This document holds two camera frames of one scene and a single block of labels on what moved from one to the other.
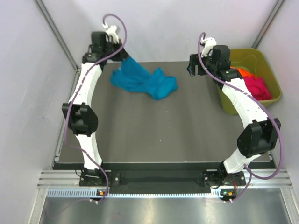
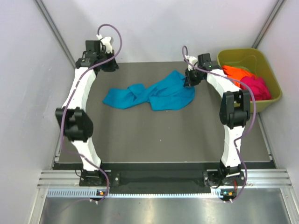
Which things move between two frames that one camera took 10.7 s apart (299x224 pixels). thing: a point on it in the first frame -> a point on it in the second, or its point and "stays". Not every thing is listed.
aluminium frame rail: x=274 y=178 stays
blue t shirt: x=132 y=76 -> x=169 y=93
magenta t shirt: x=258 y=88 stays
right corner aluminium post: x=267 y=24 stays
